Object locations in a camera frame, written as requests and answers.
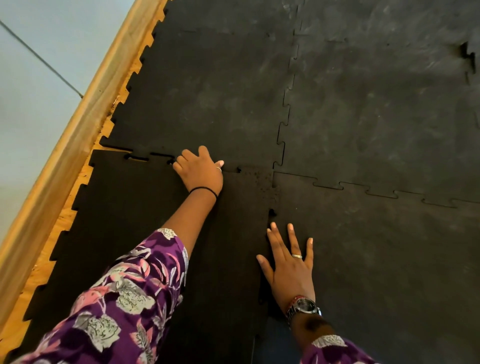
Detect person's left hand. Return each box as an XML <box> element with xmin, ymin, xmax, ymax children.
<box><xmin>172</xmin><ymin>145</ymin><xmax>225</xmax><ymax>196</ymax></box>

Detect person's right hand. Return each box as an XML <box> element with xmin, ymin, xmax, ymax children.
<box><xmin>256</xmin><ymin>222</ymin><xmax>316</xmax><ymax>311</ymax></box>

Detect black interlocking floor mat tile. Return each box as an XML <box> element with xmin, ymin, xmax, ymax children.
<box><xmin>99</xmin><ymin>0</ymin><xmax>298</xmax><ymax>174</ymax></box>
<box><xmin>4</xmin><ymin>149</ymin><xmax>279</xmax><ymax>364</ymax></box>
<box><xmin>250</xmin><ymin>171</ymin><xmax>480</xmax><ymax>364</ymax></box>
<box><xmin>275</xmin><ymin>0</ymin><xmax>480</xmax><ymax>209</ymax></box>
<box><xmin>465</xmin><ymin>26</ymin><xmax>480</xmax><ymax>132</ymax></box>

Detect person's left forearm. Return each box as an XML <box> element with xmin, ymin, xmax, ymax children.
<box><xmin>162</xmin><ymin>187</ymin><xmax>218</xmax><ymax>260</ymax></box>

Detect person's right forearm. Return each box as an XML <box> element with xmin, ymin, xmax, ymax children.
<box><xmin>290</xmin><ymin>313</ymin><xmax>337</xmax><ymax>350</ymax></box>

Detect purple floral right sleeve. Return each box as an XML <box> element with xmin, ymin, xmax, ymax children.
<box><xmin>299</xmin><ymin>334</ymin><xmax>380</xmax><ymax>364</ymax></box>

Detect purple floral sleeve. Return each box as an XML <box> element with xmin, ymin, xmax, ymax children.
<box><xmin>10</xmin><ymin>227</ymin><xmax>190</xmax><ymax>364</ymax></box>
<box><xmin>299</xmin><ymin>334</ymin><xmax>380</xmax><ymax>364</ymax></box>

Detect purple floral left sleeve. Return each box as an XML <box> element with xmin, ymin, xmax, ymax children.
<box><xmin>10</xmin><ymin>227</ymin><xmax>190</xmax><ymax>364</ymax></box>

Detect wooden skirting board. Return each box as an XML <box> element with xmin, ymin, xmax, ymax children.
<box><xmin>0</xmin><ymin>0</ymin><xmax>168</xmax><ymax>331</ymax></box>

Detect black hair tie wristband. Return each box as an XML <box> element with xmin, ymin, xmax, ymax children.
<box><xmin>188</xmin><ymin>186</ymin><xmax>219</xmax><ymax>200</ymax></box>

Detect silver wristwatch with red strap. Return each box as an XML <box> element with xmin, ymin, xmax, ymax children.
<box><xmin>284</xmin><ymin>295</ymin><xmax>323</xmax><ymax>325</ymax></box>

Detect thin grey wall cable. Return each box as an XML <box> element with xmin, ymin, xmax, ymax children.
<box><xmin>0</xmin><ymin>19</ymin><xmax>84</xmax><ymax>99</ymax></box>

